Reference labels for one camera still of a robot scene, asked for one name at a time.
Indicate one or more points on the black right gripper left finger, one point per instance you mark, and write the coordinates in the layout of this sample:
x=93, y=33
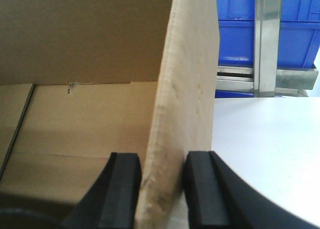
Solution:
x=111, y=201

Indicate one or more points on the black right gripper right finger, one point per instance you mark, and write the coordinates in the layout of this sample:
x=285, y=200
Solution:
x=217, y=198

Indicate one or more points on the brown EcoFlow cardboard box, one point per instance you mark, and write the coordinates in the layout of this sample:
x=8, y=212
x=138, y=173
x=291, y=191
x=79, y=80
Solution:
x=87, y=85

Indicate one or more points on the lower stacked blue plastic crate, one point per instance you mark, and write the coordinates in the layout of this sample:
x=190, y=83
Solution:
x=299, y=38

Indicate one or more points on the metal shelf front rail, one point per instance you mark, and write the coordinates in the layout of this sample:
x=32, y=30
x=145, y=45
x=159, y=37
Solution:
x=238, y=82

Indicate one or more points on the metal shelf upright post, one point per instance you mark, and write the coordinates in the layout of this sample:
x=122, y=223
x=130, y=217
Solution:
x=267, y=23

